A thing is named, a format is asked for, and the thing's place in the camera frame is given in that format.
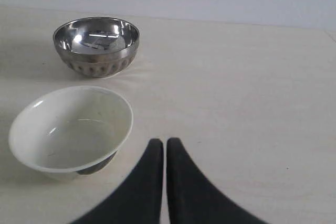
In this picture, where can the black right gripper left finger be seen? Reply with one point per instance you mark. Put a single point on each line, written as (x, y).
(138, 198)

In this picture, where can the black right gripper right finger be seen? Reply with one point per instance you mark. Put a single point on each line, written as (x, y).
(192, 198)

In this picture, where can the white ceramic bowl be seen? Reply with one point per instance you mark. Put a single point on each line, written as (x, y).
(71, 132)

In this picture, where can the ribbed stainless steel bowl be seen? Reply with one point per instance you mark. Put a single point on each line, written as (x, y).
(97, 47)

